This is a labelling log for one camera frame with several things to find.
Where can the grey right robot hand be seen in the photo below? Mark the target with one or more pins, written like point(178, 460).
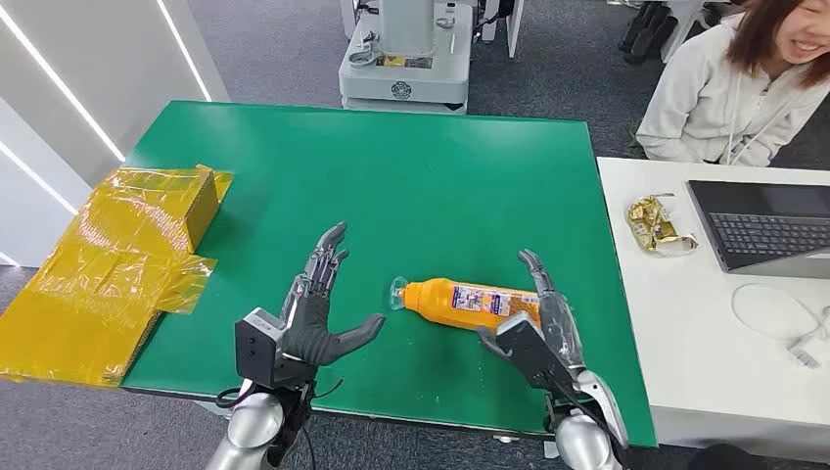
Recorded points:
point(557, 324)

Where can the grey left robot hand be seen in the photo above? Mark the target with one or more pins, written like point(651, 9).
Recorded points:
point(314, 331)

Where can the orange bottle with clear cap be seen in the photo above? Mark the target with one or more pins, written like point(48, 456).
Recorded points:
point(463, 305)

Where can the white robot base machine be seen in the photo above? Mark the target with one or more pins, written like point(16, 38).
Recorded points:
point(405, 65)

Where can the gold foil wrapper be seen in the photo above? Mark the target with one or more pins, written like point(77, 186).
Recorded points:
point(651, 226)

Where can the yellow film wrapped cardboard box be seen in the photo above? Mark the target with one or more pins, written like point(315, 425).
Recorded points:
point(104, 279)

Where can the dark grey laptop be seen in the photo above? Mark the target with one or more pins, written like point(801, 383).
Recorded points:
point(759, 227)

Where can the person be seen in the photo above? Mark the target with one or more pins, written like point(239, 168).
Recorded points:
point(726, 97)

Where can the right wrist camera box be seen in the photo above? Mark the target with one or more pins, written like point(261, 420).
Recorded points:
point(528, 353)

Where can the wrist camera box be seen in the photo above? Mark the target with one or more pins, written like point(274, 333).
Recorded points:
point(528, 353)
point(258, 347)

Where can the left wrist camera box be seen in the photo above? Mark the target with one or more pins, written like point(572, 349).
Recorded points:
point(258, 347)

